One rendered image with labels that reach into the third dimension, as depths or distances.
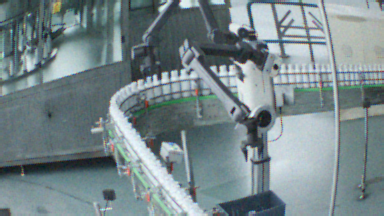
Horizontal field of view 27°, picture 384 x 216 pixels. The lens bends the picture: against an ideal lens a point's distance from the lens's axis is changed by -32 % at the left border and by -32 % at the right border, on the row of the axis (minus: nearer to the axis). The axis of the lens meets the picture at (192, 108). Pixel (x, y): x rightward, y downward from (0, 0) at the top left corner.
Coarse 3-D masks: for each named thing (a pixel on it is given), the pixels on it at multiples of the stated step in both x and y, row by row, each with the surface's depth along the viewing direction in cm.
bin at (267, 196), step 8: (264, 192) 537; (272, 192) 535; (232, 200) 533; (240, 200) 534; (248, 200) 536; (256, 200) 537; (264, 200) 539; (272, 200) 535; (280, 200) 519; (224, 208) 533; (232, 208) 535; (240, 208) 536; (248, 208) 537; (256, 208) 539; (264, 208) 540; (272, 208) 507; (280, 208) 509
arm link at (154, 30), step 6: (174, 0) 585; (180, 0) 586; (168, 6) 586; (174, 6) 586; (162, 12) 587; (168, 12) 586; (156, 18) 589; (162, 18) 587; (156, 24) 586; (162, 24) 588; (150, 30) 586; (156, 30) 587; (144, 36) 589; (156, 36) 587
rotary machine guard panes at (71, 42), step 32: (0, 0) 804; (32, 0) 820; (64, 0) 833; (96, 0) 844; (0, 32) 816; (32, 32) 831; (64, 32) 843; (96, 32) 853; (0, 64) 827; (32, 64) 840; (64, 64) 852; (96, 64) 862
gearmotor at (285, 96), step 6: (276, 90) 690; (282, 90) 690; (288, 90) 689; (276, 96) 685; (282, 96) 685; (288, 96) 688; (294, 96) 688; (276, 102) 686; (282, 102) 686; (288, 102) 690; (294, 102) 690; (282, 126) 694; (276, 138) 706
